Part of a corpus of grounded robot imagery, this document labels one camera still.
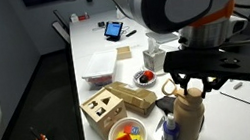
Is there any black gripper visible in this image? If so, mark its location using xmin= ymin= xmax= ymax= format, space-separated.
xmin=169 ymin=64 xmax=228 ymax=105

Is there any tan bottle with loop cap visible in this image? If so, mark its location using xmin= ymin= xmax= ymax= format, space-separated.
xmin=159 ymin=73 xmax=211 ymax=140

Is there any small purple spray bottle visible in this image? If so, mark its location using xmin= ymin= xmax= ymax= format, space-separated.
xmin=157 ymin=110 xmax=182 ymax=140

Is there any black crumpled cloth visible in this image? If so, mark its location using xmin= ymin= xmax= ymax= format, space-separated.
xmin=155 ymin=94 xmax=180 ymax=117

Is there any grey marker piece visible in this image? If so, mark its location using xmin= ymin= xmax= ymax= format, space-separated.
xmin=231 ymin=81 xmax=244 ymax=91

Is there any red round toy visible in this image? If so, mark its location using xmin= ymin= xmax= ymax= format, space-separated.
xmin=142 ymin=69 xmax=156 ymax=82

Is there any black toy piece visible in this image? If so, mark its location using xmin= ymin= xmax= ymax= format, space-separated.
xmin=138 ymin=73 xmax=150 ymax=85

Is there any grey closed laptop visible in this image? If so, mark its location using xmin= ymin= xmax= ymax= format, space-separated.
xmin=144 ymin=26 xmax=180 ymax=47

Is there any metal spoon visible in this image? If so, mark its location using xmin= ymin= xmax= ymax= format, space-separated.
xmin=146 ymin=115 xmax=170 ymax=140

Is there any brown cardboard box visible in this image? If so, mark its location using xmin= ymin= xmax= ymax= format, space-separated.
xmin=104 ymin=75 xmax=160 ymax=122

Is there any small blue printed cube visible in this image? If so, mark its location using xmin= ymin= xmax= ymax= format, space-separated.
xmin=129 ymin=125 xmax=141 ymax=137

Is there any yellow bowl toy block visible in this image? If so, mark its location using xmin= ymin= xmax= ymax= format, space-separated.
xmin=114 ymin=127 xmax=144 ymax=140

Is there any slim black remote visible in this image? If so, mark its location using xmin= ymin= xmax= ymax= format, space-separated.
xmin=124 ymin=29 xmax=139 ymax=38

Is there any wooden shape sorter cube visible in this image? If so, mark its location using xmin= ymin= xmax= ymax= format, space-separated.
xmin=77 ymin=84 xmax=132 ymax=140

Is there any clear bin with white lid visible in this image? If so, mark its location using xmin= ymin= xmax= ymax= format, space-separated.
xmin=77 ymin=48 xmax=123 ymax=90

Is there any tablet with blue screen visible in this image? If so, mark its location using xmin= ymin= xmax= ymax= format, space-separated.
xmin=101 ymin=19 xmax=126 ymax=45

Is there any small black gadget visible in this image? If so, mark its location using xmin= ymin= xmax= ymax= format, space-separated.
xmin=96 ymin=21 xmax=106 ymax=29

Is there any small red packet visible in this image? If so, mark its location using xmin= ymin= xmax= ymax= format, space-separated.
xmin=77 ymin=13 xmax=91 ymax=22

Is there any small white box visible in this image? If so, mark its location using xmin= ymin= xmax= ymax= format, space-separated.
xmin=69 ymin=13 xmax=80 ymax=24

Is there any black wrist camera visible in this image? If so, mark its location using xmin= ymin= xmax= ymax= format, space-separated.
xmin=161 ymin=38 xmax=250 ymax=96

